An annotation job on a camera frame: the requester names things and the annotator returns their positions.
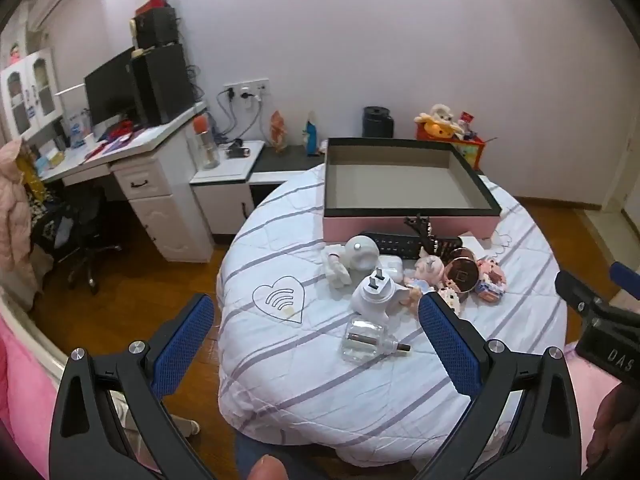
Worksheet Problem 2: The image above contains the pink block pig figure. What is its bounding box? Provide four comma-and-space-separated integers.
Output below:
474, 258, 508, 304

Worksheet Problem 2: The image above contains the rose gold round tin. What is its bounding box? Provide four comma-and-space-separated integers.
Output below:
444, 247, 480, 294

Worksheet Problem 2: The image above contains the pig doll blue dress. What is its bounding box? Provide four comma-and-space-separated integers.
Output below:
402, 255, 445, 316

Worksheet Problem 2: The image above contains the black remote control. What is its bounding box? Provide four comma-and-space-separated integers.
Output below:
361, 231, 463, 260

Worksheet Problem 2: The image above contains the clear glass refill bottle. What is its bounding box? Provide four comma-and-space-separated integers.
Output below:
341, 316, 411, 363

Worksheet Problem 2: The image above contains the white power adapter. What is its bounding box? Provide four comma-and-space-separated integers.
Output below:
460, 232, 492, 252

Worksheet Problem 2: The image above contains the pink white block figure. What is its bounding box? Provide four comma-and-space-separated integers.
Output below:
437, 278, 464, 318

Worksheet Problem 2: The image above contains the white earbuds case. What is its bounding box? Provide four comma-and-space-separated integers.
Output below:
378, 255, 405, 284

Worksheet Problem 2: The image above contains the right hand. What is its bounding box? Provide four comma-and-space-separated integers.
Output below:
586, 382, 639, 466

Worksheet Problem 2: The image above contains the left hand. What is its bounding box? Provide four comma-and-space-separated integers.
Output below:
247, 454, 288, 480

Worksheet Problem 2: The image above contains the pink bedding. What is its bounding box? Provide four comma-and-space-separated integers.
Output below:
1, 321, 56, 479

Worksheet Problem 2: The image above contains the red toy crate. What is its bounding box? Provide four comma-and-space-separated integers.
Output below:
416, 124, 486, 171

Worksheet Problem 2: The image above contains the black office chair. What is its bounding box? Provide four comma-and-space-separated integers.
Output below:
27, 184, 124, 295

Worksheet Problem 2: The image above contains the yellow white plush toy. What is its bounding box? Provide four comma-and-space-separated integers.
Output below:
414, 104, 464, 141

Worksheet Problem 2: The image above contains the white striped round table cover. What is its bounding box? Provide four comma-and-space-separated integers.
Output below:
214, 161, 569, 468

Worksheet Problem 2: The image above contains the pink box with grey interior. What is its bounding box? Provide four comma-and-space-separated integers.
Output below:
322, 138, 501, 243

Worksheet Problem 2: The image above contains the white low cabinet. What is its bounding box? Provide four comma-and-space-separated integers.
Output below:
190, 140, 265, 235

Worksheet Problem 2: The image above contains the black kettle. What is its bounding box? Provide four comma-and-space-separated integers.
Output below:
362, 106, 395, 139

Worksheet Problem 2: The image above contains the white desk with drawers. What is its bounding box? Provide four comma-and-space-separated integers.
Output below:
41, 102, 214, 263

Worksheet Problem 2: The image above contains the small black device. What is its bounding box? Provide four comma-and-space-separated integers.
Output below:
226, 139, 250, 159

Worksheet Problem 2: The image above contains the low black top bench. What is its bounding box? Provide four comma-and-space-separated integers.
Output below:
247, 145, 324, 206

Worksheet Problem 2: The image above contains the blue white snack bag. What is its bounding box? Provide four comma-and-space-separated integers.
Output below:
303, 110, 319, 157

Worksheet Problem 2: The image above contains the bottle with orange cap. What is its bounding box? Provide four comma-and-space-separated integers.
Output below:
192, 114, 220, 170

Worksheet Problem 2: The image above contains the black computer monitor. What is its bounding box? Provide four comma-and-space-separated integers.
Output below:
85, 48, 140, 126

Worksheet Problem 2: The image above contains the orange snack bag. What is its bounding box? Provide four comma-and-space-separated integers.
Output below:
270, 110, 288, 153

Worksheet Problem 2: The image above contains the black computer tower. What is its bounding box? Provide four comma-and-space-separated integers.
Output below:
129, 44, 195, 127

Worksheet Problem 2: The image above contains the white glass door cabinet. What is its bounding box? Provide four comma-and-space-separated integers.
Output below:
1, 49, 63, 141

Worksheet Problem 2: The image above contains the black box on tower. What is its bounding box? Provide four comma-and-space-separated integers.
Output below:
130, 6, 179, 50

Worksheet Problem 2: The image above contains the wall power strip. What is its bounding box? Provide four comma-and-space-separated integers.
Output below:
224, 78, 270, 99

